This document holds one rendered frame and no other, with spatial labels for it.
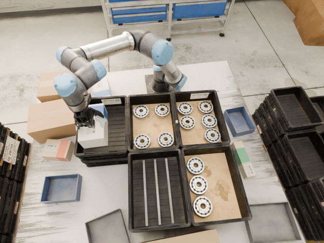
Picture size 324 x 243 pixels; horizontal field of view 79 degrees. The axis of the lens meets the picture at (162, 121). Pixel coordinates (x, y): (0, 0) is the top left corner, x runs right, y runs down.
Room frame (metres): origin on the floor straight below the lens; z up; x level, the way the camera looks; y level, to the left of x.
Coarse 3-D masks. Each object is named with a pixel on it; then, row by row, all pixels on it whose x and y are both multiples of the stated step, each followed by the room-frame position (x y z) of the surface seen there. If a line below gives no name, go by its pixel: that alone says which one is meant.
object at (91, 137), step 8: (96, 104) 0.57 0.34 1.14; (104, 112) 0.53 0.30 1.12; (80, 128) 0.43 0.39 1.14; (88, 128) 0.43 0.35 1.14; (96, 128) 0.43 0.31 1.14; (104, 128) 0.44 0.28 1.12; (80, 136) 0.38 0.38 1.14; (88, 136) 0.39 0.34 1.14; (96, 136) 0.39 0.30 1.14; (104, 136) 0.39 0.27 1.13; (88, 144) 0.37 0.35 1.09; (96, 144) 0.37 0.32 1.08; (104, 144) 0.38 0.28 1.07
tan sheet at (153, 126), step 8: (152, 104) 0.79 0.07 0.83; (168, 104) 0.79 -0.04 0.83; (152, 112) 0.72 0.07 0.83; (136, 120) 0.66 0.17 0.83; (144, 120) 0.66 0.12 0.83; (152, 120) 0.66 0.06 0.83; (160, 120) 0.66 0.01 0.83; (168, 120) 0.67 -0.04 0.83; (136, 128) 0.60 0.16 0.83; (144, 128) 0.60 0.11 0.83; (152, 128) 0.60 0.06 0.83; (160, 128) 0.60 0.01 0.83; (168, 128) 0.60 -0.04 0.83; (152, 136) 0.54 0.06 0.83; (152, 144) 0.49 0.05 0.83
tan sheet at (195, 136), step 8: (176, 104) 0.80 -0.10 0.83; (192, 104) 0.80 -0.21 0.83; (192, 112) 0.73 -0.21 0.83; (200, 120) 0.67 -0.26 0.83; (200, 128) 0.61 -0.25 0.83; (216, 128) 0.61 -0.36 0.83; (184, 136) 0.55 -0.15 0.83; (192, 136) 0.55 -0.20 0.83; (200, 136) 0.55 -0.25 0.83; (184, 144) 0.49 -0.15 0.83
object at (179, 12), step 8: (208, 0) 2.63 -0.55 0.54; (216, 0) 2.64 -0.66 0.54; (224, 0) 2.65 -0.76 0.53; (176, 8) 2.55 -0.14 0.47; (184, 8) 2.57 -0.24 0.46; (192, 8) 2.59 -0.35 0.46; (200, 8) 2.61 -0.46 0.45; (208, 8) 2.63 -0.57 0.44; (216, 8) 2.65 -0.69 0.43; (224, 8) 2.68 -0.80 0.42; (176, 16) 2.56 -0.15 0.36; (184, 16) 2.58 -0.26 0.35; (192, 16) 2.60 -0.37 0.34; (200, 16) 2.62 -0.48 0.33
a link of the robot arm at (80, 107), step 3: (84, 96) 0.46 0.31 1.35; (84, 99) 0.45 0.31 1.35; (84, 102) 0.44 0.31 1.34; (81, 105) 0.42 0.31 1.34; (84, 105) 0.43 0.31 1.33; (69, 108) 0.42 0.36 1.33; (72, 108) 0.41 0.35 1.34; (75, 108) 0.41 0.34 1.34; (78, 108) 0.41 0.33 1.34; (81, 108) 0.42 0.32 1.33; (84, 108) 0.43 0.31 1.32; (75, 111) 0.41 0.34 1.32; (78, 111) 0.41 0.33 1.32
